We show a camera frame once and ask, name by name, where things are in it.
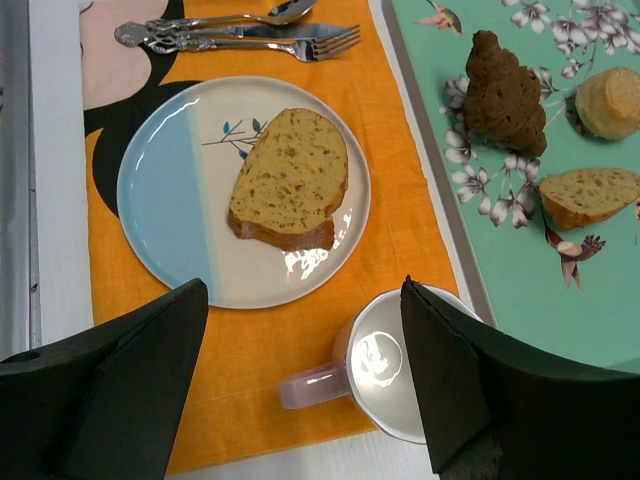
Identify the aluminium frame rail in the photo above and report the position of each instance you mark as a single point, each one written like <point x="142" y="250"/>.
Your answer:
<point x="20" y="303"/>

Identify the green floral tray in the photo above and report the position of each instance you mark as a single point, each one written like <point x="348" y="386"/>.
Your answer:
<point x="573" y="292"/>

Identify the round yellow muffin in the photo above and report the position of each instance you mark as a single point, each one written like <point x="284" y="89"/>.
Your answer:
<point x="607" y="103"/>

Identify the large yellow cake slice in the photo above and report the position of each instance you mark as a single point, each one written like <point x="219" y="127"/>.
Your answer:
<point x="293" y="180"/>

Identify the pink and white mug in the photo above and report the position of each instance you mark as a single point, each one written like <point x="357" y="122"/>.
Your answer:
<point x="392" y="377"/>

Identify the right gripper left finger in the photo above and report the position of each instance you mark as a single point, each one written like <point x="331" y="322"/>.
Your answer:
<point x="105" y="403"/>

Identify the silver spoon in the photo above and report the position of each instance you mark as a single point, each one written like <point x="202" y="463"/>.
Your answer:
<point x="282" y="14"/>

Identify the dark brown bread piece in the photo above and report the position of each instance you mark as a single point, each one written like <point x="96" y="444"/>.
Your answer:
<point x="502" y="101"/>

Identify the silver knife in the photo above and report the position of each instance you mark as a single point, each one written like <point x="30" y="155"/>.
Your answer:
<point x="133" y="34"/>

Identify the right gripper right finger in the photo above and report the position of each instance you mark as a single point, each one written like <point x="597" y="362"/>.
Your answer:
<point x="493" y="407"/>

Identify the small yellow cake slice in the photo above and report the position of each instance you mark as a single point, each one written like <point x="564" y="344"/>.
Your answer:
<point x="581" y="197"/>

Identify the white and blue plate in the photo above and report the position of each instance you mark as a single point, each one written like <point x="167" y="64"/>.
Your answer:
<point x="175" y="183"/>

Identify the silver fork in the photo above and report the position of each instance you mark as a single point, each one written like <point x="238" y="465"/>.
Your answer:
<point x="307" y="50"/>

